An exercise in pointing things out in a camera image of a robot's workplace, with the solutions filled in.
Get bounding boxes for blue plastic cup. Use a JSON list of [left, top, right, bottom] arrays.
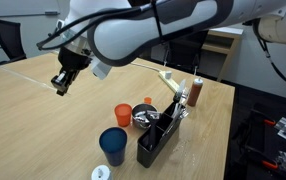
[[98, 126, 128, 167]]

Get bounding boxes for black cutlery rack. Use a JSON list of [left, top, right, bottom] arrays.
[[136, 101, 185, 169]]

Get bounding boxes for orange plastic cup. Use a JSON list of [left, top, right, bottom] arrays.
[[113, 103, 133, 128]]

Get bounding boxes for white power strip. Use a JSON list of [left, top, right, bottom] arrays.
[[158, 70, 181, 94]]

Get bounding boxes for clear plastic fork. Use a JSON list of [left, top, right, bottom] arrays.
[[161, 107, 191, 138]]

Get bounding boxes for black mesh office chair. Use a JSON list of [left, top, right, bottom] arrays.
[[0, 18, 28, 70], [149, 31, 210, 75]]

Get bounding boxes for white wall whiteboard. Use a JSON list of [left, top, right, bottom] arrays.
[[0, 0, 71, 19]]

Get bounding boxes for black plastic fork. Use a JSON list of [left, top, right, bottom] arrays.
[[172, 91, 183, 105]]

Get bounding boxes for light wooden shelf unit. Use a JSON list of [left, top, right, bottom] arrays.
[[201, 27, 244, 83]]

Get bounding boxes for white plastic knife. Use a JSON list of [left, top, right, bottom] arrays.
[[176, 78, 187, 101]]

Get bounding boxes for round metal bowl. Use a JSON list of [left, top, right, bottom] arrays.
[[131, 103, 159, 131]]

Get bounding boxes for silver foil packets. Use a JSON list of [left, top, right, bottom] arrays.
[[133, 110, 161, 127]]

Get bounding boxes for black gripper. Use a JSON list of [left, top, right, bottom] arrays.
[[51, 45, 93, 97]]

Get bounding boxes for black clamp orange handle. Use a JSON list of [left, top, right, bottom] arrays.
[[242, 146, 286, 172], [247, 109, 277, 134]]

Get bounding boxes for white plastic fork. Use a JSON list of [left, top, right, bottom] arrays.
[[171, 94, 189, 120]]

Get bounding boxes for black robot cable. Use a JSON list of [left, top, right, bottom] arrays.
[[252, 18, 286, 98], [36, 0, 164, 52]]

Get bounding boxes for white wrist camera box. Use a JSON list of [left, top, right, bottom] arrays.
[[89, 59, 113, 81]]

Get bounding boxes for clear plastic straw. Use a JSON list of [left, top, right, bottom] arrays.
[[0, 65, 73, 98]]

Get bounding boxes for brown spice bottle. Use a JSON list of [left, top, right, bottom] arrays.
[[186, 77, 204, 108]]

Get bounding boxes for black plastic spoon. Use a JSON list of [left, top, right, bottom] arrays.
[[145, 114, 159, 152]]

